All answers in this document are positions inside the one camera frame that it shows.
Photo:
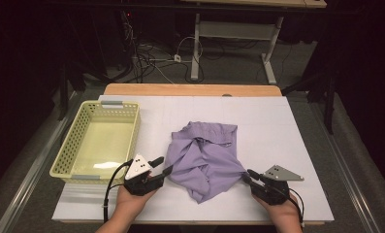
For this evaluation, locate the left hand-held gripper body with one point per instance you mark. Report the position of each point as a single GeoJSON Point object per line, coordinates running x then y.
{"type": "Point", "coordinates": [138, 171]}

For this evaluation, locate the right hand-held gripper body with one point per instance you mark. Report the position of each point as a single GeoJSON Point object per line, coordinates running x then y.
{"type": "Point", "coordinates": [274, 187]}

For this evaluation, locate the purple shorts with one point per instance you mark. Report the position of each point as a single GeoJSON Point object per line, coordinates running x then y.
{"type": "Point", "coordinates": [203, 158]}

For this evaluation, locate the yellow perforated plastic basket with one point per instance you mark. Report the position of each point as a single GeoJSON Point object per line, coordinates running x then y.
{"type": "Point", "coordinates": [99, 145]}

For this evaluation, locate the person's right hand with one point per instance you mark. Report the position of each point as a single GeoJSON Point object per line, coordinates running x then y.
{"type": "Point", "coordinates": [280, 213]}

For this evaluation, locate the person's left hand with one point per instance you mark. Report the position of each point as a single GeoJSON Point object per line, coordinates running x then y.
{"type": "Point", "coordinates": [132, 204]}

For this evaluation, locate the white table mat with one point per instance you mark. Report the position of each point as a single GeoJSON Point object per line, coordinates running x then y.
{"type": "Point", "coordinates": [261, 129]}

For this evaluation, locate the white power adapter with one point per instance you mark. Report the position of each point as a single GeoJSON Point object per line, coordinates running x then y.
{"type": "Point", "coordinates": [177, 58]}

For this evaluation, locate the black stand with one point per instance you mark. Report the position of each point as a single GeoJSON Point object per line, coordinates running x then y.
{"type": "Point", "coordinates": [64, 93]}
{"type": "Point", "coordinates": [329, 97]}

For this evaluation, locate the white-legged background desk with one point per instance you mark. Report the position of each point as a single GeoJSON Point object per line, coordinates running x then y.
{"type": "Point", "coordinates": [235, 30]}

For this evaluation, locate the aluminium floor rail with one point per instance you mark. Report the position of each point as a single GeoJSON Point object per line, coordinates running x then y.
{"type": "Point", "coordinates": [348, 181]}
{"type": "Point", "coordinates": [28, 174]}

